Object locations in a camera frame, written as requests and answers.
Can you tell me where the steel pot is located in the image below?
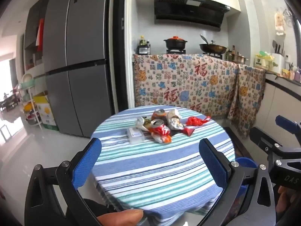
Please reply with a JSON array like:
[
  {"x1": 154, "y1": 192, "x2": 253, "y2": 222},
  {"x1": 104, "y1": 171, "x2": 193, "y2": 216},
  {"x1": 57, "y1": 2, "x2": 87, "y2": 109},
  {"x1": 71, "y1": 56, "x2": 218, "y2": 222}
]
[{"x1": 229, "y1": 53, "x2": 249, "y2": 64}]

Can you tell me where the red hanging cloth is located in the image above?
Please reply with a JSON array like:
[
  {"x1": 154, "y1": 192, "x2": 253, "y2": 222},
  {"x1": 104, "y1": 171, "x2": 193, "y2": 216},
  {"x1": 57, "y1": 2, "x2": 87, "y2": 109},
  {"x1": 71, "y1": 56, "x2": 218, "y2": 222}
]
[{"x1": 36, "y1": 18, "x2": 45, "y2": 52}]

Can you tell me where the black door frame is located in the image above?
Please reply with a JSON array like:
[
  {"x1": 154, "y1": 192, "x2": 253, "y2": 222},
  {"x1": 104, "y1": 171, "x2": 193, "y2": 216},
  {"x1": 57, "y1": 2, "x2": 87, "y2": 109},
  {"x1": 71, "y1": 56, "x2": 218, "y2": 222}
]
[{"x1": 108, "y1": 0, "x2": 129, "y2": 113}]

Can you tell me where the white knife block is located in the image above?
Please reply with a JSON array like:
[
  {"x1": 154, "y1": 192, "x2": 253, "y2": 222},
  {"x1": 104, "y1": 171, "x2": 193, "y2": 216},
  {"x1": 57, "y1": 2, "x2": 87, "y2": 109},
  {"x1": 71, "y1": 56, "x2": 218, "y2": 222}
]
[{"x1": 271, "y1": 40, "x2": 286, "y2": 69}]

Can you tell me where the crushed red soda can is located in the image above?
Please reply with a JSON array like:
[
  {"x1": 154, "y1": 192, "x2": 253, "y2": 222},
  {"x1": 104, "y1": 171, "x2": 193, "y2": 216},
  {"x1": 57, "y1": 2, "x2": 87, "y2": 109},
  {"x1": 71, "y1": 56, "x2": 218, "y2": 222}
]
[{"x1": 150, "y1": 119, "x2": 171, "y2": 137}]

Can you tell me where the small printed blanket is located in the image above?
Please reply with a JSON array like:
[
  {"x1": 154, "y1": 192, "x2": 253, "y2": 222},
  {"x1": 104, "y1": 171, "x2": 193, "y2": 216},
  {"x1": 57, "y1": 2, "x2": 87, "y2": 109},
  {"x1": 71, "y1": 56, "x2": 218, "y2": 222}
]
[{"x1": 227, "y1": 63, "x2": 266, "y2": 139}]

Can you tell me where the red white plastic wrapper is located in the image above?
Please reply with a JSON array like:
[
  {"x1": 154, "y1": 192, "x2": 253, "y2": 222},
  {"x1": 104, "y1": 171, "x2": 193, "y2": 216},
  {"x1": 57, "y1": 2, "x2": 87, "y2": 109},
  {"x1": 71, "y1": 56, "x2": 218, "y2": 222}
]
[{"x1": 152, "y1": 133, "x2": 173, "y2": 144}]

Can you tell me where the red plastic bag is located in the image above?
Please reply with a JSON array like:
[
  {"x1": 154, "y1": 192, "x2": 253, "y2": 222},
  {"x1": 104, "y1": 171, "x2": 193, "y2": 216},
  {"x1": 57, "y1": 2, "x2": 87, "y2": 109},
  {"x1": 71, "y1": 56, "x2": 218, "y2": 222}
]
[{"x1": 183, "y1": 116, "x2": 211, "y2": 136}]

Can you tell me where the white base cabinet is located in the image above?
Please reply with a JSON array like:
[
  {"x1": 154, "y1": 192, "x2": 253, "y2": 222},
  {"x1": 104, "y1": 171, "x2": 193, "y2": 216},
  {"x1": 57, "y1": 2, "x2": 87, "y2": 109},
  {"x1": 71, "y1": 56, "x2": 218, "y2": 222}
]
[{"x1": 249, "y1": 74, "x2": 301, "y2": 146}]

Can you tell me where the grey shelf cabinet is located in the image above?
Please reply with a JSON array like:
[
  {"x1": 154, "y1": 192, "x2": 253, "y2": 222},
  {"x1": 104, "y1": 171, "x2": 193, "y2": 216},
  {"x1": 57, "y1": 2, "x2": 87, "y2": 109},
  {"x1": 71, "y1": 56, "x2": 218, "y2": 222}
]
[{"x1": 24, "y1": 0, "x2": 51, "y2": 76}]

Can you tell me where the black clay pot orange lid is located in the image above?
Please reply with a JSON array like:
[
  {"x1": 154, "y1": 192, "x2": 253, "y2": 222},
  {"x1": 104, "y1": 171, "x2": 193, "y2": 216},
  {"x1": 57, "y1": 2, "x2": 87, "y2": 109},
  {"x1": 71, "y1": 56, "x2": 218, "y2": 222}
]
[{"x1": 164, "y1": 36, "x2": 188, "y2": 50}]

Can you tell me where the large printed blanket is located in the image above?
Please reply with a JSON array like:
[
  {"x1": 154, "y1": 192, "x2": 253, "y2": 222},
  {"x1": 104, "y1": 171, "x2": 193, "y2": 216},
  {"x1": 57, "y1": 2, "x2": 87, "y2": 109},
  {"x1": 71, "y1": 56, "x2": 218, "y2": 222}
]
[{"x1": 133, "y1": 53, "x2": 239, "y2": 120}]

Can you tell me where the white plastic box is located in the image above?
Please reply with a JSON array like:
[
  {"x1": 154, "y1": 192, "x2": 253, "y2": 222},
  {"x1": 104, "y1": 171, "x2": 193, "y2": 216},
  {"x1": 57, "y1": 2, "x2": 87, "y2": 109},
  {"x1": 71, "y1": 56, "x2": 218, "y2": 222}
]
[{"x1": 127, "y1": 127, "x2": 144, "y2": 144}]

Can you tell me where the green yellow container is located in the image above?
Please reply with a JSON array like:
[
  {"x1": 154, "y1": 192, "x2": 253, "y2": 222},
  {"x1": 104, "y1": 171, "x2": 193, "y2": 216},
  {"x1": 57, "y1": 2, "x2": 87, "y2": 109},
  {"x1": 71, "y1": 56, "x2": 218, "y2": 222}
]
[{"x1": 255, "y1": 51, "x2": 274, "y2": 70}]

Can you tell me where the person's right hand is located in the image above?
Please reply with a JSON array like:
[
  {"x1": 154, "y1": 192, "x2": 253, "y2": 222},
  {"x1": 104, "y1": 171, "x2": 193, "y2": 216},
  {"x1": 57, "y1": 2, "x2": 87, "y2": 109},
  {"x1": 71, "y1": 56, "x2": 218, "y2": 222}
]
[{"x1": 276, "y1": 186, "x2": 301, "y2": 217}]

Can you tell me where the black range hood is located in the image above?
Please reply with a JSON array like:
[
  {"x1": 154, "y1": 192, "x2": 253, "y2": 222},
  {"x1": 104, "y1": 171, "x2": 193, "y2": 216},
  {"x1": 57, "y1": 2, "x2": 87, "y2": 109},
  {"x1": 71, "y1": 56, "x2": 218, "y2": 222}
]
[{"x1": 154, "y1": 0, "x2": 231, "y2": 31}]

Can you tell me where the green storage rack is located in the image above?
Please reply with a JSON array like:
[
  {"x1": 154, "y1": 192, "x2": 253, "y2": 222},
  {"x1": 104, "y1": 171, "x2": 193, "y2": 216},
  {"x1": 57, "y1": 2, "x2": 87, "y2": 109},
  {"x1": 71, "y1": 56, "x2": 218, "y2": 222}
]
[{"x1": 20, "y1": 74, "x2": 44, "y2": 130}]

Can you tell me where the crumpled silver wrapper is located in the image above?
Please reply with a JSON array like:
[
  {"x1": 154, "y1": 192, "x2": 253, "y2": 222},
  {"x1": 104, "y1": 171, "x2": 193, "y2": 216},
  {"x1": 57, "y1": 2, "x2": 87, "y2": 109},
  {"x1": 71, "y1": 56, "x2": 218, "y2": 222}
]
[{"x1": 168, "y1": 118, "x2": 184, "y2": 130}]

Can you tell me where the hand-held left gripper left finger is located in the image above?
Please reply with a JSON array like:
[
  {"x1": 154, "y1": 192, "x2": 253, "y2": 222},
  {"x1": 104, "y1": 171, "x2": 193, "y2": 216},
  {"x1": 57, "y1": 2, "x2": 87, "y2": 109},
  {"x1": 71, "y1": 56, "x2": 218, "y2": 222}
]
[{"x1": 24, "y1": 137, "x2": 111, "y2": 226}]

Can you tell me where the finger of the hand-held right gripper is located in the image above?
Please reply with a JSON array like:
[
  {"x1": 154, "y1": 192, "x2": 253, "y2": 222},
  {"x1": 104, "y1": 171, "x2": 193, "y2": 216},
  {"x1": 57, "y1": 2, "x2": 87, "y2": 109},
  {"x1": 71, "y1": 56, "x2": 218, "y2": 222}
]
[
  {"x1": 276, "y1": 115, "x2": 301, "y2": 134},
  {"x1": 249, "y1": 127, "x2": 283, "y2": 155}
]

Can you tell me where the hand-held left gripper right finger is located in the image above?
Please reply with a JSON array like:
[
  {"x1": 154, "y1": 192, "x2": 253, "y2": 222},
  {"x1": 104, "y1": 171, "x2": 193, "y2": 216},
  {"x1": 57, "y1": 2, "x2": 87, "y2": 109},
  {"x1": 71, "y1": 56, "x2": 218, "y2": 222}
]
[{"x1": 199, "y1": 138, "x2": 276, "y2": 226}]

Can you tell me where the yellow hanging cloth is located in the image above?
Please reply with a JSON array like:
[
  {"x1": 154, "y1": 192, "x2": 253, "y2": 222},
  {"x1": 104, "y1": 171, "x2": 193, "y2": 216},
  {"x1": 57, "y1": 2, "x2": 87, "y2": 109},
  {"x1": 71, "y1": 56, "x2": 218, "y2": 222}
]
[{"x1": 275, "y1": 12, "x2": 286, "y2": 36}]

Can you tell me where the person's left hand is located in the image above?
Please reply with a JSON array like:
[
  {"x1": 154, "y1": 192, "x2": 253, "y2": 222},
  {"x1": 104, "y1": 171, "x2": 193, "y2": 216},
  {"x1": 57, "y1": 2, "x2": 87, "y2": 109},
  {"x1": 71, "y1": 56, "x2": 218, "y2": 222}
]
[{"x1": 97, "y1": 209, "x2": 144, "y2": 226}]

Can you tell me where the yellow cardboard box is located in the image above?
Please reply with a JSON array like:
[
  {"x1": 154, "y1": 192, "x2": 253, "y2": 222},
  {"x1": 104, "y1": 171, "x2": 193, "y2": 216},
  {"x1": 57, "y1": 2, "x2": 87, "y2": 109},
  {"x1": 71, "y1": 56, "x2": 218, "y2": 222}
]
[{"x1": 34, "y1": 95, "x2": 59, "y2": 131}]

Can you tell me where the dark wok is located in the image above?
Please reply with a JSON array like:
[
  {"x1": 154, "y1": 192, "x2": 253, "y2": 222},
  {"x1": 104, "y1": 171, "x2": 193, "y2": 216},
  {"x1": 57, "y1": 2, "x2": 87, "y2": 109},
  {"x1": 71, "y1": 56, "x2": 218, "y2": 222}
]
[{"x1": 199, "y1": 35, "x2": 228, "y2": 54}]

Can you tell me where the blue plastic basket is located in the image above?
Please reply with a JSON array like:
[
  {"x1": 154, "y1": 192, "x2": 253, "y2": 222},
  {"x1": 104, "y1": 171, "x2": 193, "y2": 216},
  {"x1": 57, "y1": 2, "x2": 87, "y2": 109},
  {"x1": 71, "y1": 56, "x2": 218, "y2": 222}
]
[{"x1": 232, "y1": 157, "x2": 257, "y2": 217}]

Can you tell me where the striped round tablecloth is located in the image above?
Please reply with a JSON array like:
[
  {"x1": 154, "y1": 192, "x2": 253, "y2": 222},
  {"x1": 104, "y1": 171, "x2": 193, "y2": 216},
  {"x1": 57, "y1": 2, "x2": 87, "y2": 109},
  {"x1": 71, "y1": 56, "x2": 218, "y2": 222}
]
[{"x1": 90, "y1": 105, "x2": 236, "y2": 224}]

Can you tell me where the grey refrigerator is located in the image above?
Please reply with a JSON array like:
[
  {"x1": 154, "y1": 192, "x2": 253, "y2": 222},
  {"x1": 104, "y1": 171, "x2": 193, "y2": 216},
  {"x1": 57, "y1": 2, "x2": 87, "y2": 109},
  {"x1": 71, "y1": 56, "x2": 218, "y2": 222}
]
[{"x1": 43, "y1": 0, "x2": 116, "y2": 138}]

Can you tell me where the crushed orange soda can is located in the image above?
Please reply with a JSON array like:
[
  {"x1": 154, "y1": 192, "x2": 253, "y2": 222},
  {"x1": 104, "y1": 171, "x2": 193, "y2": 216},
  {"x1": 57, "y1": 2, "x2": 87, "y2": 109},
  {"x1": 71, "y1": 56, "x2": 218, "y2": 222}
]
[{"x1": 151, "y1": 109, "x2": 168, "y2": 123}]

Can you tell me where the person's dark clothing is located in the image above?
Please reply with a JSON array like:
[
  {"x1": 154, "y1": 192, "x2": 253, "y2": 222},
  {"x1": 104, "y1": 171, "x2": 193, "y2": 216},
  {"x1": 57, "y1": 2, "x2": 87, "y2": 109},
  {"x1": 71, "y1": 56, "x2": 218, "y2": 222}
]
[{"x1": 83, "y1": 198, "x2": 116, "y2": 218}]

